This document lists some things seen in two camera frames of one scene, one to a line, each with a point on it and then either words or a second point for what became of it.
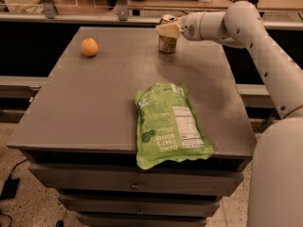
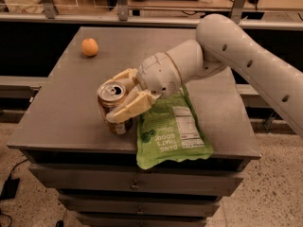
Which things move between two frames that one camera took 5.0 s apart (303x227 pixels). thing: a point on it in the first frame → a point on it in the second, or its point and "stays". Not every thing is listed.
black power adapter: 9,188 stays
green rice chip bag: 169,126 stays
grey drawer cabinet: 79,132 stays
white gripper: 189,28 → 158,74
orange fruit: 89,46 stays
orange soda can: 168,44 → 109,95
